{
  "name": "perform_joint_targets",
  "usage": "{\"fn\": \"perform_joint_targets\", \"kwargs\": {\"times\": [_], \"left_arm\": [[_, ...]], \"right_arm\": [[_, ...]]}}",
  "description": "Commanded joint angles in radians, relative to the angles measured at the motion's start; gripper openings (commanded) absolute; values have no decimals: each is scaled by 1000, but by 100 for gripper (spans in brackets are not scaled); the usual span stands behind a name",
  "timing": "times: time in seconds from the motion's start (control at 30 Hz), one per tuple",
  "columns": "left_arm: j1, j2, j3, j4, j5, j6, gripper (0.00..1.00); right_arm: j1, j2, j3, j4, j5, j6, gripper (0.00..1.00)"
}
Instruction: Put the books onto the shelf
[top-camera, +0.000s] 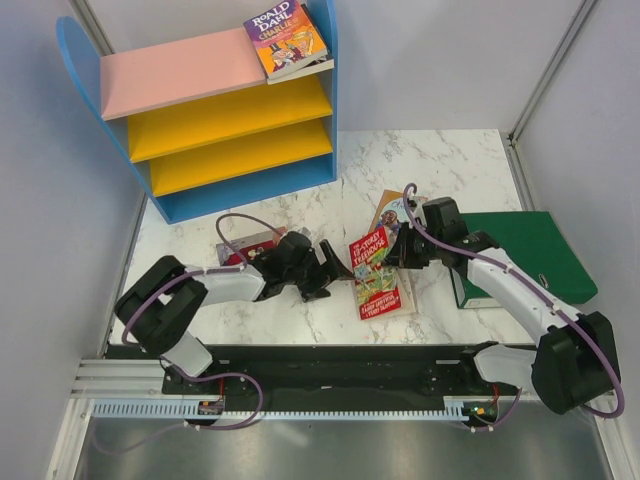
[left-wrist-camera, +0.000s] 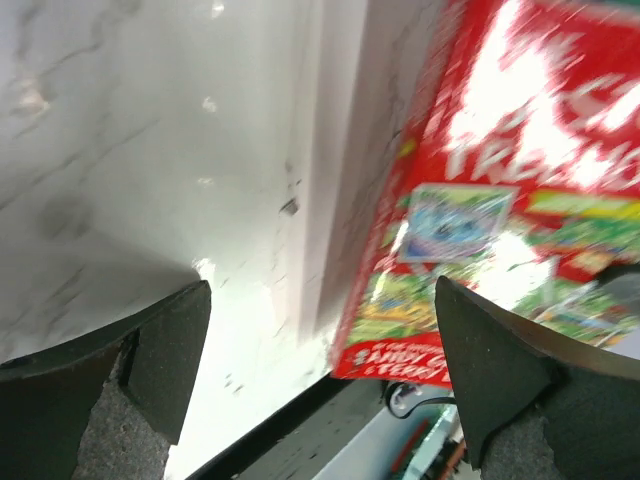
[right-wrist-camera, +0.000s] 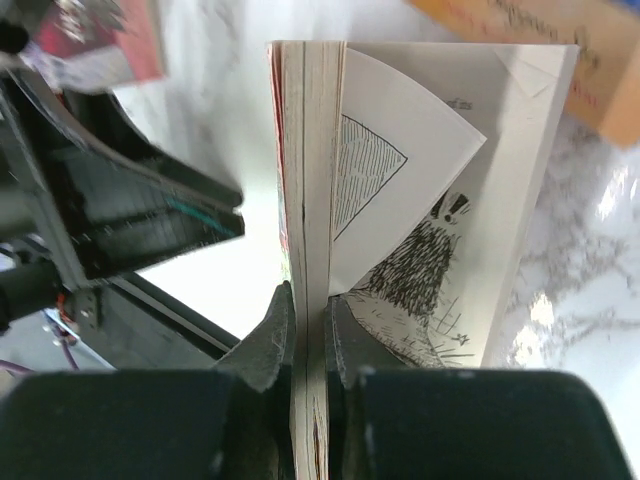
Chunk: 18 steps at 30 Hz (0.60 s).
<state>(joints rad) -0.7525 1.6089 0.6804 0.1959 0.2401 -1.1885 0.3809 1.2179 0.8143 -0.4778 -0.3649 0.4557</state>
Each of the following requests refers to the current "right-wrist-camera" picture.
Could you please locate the Hamlet picture book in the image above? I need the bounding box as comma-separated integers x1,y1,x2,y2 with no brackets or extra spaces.
20,0,165,93

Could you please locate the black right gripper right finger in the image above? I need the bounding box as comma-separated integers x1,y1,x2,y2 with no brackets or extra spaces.
324,297,632,479

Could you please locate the Othello tan picture book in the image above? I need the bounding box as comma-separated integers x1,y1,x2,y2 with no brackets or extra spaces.
404,0,640,149

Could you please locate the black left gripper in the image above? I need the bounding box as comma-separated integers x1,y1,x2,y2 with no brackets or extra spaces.
1,1,245,332

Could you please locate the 13-Storey Treehouse red book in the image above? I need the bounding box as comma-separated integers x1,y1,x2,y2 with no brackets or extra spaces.
269,40,578,479

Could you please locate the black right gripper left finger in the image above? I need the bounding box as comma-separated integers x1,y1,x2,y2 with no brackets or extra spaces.
1,283,295,479

